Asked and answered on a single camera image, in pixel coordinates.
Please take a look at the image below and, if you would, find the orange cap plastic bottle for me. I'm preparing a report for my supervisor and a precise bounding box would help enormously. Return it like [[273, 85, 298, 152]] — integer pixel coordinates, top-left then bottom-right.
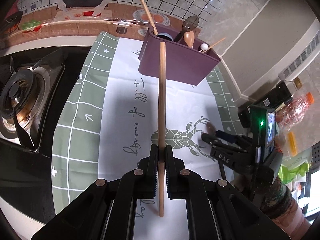
[[276, 92, 315, 132]]

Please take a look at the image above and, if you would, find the gas stove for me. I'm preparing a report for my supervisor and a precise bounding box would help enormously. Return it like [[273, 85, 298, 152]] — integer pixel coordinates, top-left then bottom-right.
[[1, 46, 89, 223]]

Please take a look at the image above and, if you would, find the wooden chopstick two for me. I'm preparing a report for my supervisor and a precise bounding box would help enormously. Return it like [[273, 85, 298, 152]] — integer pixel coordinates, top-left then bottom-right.
[[202, 37, 226, 53]]

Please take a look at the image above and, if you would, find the brown wooden spoon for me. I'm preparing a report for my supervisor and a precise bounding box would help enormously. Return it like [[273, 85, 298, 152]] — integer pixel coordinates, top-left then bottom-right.
[[183, 31, 195, 48]]

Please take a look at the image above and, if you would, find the wooden chopstick four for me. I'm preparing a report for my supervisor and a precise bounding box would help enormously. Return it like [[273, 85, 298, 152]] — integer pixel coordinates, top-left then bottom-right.
[[158, 42, 166, 217]]

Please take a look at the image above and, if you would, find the green white table mat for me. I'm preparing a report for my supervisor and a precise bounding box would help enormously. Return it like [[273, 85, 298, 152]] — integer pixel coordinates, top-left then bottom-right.
[[51, 31, 249, 240]]

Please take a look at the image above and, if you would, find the gloved right hand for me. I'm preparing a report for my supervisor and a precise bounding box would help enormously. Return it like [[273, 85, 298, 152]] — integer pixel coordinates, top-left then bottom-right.
[[258, 176, 293, 219]]

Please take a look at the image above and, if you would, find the purple utensil holder box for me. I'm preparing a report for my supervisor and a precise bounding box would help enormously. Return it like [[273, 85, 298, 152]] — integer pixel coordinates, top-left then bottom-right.
[[138, 25, 221, 86]]

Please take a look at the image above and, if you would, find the grey plastic spoon black handle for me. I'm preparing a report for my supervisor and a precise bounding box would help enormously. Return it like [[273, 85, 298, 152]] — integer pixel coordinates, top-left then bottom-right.
[[174, 15, 199, 42]]

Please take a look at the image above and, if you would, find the wooden chopstick one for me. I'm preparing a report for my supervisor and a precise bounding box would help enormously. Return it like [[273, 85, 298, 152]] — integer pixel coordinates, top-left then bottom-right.
[[140, 0, 158, 36]]

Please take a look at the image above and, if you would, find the blue plastic spoon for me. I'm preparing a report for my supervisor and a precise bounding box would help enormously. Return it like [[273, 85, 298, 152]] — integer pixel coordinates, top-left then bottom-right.
[[157, 33, 173, 41]]

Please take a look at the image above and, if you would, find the camera with screen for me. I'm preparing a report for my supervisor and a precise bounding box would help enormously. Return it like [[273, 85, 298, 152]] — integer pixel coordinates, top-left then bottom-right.
[[250, 105, 276, 164]]

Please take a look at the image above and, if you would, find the right forearm pink sleeve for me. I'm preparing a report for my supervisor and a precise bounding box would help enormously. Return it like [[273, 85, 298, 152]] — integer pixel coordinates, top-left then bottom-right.
[[272, 199, 311, 239]]

